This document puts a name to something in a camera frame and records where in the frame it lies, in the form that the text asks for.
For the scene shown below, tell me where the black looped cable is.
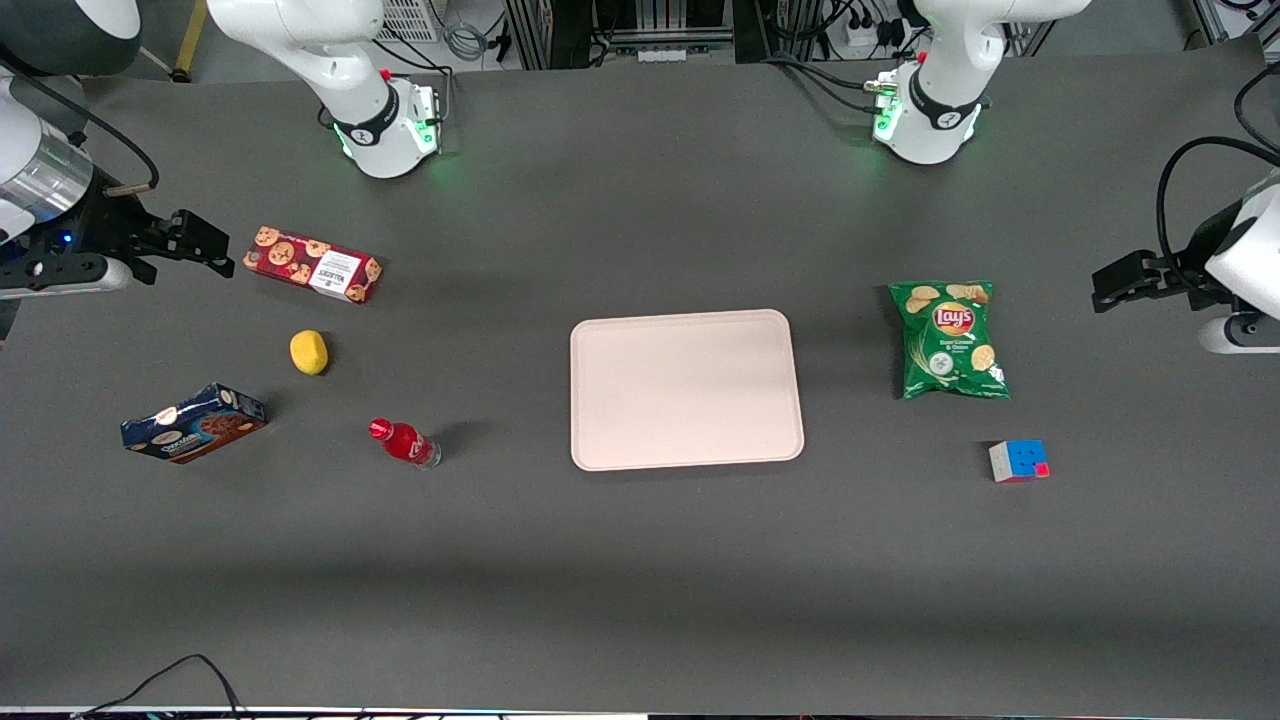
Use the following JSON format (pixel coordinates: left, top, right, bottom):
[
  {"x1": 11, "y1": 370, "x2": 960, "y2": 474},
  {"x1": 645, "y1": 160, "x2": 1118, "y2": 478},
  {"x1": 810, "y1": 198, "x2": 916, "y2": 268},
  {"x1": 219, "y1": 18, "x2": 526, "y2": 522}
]
[{"x1": 1234, "y1": 62, "x2": 1280, "y2": 129}]

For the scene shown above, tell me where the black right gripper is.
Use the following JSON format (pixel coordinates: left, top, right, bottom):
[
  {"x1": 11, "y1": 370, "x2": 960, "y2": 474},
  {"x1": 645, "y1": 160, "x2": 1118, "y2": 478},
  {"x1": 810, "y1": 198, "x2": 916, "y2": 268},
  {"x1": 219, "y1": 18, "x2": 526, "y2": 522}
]
[{"x1": 60, "y1": 192, "x2": 237, "y2": 287}]

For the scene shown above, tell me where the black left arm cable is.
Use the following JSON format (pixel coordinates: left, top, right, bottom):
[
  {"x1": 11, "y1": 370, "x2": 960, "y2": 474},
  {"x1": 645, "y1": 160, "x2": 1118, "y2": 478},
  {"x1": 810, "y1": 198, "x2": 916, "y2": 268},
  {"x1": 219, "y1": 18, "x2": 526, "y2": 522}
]
[{"x1": 1156, "y1": 135, "x2": 1280, "y2": 263}]

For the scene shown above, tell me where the black floor cable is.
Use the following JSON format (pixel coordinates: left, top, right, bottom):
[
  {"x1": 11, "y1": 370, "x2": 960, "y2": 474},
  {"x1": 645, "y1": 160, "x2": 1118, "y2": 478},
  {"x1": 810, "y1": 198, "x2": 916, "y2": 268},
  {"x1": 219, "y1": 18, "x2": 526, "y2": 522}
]
[{"x1": 72, "y1": 654, "x2": 249, "y2": 720}]

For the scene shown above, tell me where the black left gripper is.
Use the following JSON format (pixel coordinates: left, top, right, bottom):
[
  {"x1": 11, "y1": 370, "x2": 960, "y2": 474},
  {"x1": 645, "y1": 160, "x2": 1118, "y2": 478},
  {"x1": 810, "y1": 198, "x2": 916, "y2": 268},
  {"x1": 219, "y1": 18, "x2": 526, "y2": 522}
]
[{"x1": 1091, "y1": 196, "x2": 1247, "y2": 314}]

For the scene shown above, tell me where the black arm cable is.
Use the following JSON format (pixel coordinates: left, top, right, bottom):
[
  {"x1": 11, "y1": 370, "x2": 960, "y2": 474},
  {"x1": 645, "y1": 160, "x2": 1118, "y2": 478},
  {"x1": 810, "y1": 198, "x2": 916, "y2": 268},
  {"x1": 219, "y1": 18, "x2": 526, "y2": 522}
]
[
  {"x1": 0, "y1": 55, "x2": 161, "y2": 198},
  {"x1": 1156, "y1": 135, "x2": 1280, "y2": 263}
]

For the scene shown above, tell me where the white vent grille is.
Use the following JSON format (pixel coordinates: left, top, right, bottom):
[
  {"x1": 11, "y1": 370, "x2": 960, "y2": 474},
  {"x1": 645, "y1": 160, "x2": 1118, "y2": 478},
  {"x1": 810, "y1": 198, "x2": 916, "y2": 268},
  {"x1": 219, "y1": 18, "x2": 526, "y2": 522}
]
[{"x1": 375, "y1": 0, "x2": 446, "y2": 43}]

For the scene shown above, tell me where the yellow lemon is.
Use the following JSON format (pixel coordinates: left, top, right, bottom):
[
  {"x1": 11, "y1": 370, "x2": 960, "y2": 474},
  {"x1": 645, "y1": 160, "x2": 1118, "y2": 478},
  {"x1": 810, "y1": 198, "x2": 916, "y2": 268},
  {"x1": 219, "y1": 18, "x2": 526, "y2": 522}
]
[{"x1": 290, "y1": 330, "x2": 330, "y2": 377}]

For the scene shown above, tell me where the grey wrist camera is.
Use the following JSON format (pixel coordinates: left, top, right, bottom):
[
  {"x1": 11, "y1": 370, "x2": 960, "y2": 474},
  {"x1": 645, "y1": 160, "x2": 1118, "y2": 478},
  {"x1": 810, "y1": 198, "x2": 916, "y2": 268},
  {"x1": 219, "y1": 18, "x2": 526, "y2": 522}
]
[
  {"x1": 0, "y1": 255, "x2": 134, "y2": 300},
  {"x1": 1198, "y1": 314, "x2": 1280, "y2": 356}
]

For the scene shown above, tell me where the white power strip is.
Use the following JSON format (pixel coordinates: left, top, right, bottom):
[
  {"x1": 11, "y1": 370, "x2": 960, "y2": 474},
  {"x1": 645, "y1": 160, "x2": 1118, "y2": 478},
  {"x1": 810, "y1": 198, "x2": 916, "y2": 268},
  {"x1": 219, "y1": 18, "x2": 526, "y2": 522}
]
[{"x1": 838, "y1": 12, "x2": 903, "y2": 53}]

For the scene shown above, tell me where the blue Rubik's cube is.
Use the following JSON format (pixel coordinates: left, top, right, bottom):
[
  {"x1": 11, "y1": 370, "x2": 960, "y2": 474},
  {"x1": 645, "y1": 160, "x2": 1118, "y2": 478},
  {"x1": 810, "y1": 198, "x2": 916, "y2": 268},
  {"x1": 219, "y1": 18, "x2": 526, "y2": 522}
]
[{"x1": 989, "y1": 439, "x2": 1051, "y2": 484}]

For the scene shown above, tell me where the grey coiled cable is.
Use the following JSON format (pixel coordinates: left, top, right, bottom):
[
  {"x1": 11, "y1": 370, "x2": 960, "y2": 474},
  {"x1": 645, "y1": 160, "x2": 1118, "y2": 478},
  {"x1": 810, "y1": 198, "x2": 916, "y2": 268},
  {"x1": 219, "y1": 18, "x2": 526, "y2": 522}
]
[{"x1": 443, "y1": 0, "x2": 493, "y2": 63}]

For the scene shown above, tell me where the cream plastic tray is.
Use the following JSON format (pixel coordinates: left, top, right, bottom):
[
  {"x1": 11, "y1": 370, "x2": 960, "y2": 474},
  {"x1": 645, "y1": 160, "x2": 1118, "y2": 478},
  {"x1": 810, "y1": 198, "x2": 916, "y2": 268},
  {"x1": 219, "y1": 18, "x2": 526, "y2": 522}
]
[{"x1": 570, "y1": 309, "x2": 806, "y2": 472}]

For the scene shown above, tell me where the red coke bottle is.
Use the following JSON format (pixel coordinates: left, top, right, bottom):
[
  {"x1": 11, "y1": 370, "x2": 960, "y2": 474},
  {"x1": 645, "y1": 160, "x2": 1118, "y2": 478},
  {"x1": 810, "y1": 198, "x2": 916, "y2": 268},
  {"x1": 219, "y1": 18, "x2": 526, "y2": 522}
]
[{"x1": 368, "y1": 417, "x2": 442, "y2": 470}]

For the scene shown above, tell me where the black equipment rack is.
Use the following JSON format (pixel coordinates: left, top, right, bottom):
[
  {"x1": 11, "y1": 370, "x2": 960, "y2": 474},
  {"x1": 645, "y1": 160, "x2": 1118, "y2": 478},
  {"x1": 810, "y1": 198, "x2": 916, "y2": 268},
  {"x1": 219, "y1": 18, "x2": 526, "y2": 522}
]
[{"x1": 505, "y1": 0, "x2": 761, "y2": 71}]

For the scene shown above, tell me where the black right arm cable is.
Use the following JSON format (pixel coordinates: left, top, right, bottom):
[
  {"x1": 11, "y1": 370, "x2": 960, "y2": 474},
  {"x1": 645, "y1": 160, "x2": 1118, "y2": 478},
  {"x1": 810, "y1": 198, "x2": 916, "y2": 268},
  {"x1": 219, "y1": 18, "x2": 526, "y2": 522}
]
[{"x1": 0, "y1": 55, "x2": 161, "y2": 198}]

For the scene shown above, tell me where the red tartan cookie box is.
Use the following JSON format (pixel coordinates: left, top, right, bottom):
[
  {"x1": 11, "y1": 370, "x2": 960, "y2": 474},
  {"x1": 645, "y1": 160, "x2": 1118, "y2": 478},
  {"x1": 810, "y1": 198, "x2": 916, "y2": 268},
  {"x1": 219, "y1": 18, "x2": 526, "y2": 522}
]
[{"x1": 243, "y1": 226, "x2": 384, "y2": 305}]

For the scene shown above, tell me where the black right base cable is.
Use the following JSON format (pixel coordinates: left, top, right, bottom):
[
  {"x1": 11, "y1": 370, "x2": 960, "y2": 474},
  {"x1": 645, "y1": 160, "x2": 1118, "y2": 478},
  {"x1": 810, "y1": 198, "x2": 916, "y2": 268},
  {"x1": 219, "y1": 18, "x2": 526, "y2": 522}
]
[{"x1": 318, "y1": 38, "x2": 457, "y2": 131}]

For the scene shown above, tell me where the black base cable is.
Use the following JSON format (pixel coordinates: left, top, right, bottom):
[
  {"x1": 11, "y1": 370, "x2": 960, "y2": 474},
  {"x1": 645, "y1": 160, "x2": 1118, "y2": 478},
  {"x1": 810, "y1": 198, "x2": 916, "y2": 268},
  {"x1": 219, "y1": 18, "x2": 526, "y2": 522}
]
[
  {"x1": 765, "y1": 50, "x2": 901, "y2": 113},
  {"x1": 318, "y1": 38, "x2": 457, "y2": 131}
]

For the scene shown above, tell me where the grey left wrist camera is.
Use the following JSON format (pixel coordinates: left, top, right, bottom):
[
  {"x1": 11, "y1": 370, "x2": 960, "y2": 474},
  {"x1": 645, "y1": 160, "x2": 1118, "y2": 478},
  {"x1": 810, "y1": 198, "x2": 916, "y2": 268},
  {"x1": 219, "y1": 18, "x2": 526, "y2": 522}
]
[{"x1": 1198, "y1": 314, "x2": 1280, "y2": 356}]

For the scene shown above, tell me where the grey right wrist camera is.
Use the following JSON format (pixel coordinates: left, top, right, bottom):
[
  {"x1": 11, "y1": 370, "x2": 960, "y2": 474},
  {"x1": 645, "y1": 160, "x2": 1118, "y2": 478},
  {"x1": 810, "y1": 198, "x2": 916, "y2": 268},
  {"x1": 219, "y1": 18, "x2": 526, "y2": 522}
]
[{"x1": 0, "y1": 255, "x2": 134, "y2": 300}]

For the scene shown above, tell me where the yellow bar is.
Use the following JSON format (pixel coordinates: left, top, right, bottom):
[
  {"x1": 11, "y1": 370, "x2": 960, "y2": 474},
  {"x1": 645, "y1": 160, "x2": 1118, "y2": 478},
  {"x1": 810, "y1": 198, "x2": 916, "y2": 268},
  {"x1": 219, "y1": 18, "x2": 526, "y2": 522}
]
[{"x1": 172, "y1": 0, "x2": 209, "y2": 83}]

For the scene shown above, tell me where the blue chocolate cookie box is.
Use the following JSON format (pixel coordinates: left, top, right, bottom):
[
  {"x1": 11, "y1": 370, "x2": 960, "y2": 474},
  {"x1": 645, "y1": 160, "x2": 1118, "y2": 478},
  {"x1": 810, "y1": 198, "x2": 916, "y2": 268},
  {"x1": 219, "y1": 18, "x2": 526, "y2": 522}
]
[{"x1": 121, "y1": 383, "x2": 268, "y2": 465}]

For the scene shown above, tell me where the green Lay's chips bag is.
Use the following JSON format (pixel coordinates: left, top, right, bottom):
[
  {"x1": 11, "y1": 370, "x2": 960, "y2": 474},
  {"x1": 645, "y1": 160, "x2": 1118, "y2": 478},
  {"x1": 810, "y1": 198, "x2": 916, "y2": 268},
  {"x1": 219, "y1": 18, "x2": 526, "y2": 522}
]
[{"x1": 889, "y1": 281, "x2": 1011, "y2": 401}]

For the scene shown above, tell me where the black left base cable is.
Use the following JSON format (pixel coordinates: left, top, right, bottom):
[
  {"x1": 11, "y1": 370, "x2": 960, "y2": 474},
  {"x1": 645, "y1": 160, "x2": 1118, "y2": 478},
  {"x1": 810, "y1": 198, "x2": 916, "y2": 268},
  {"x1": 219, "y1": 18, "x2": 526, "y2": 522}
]
[{"x1": 765, "y1": 50, "x2": 901, "y2": 113}]

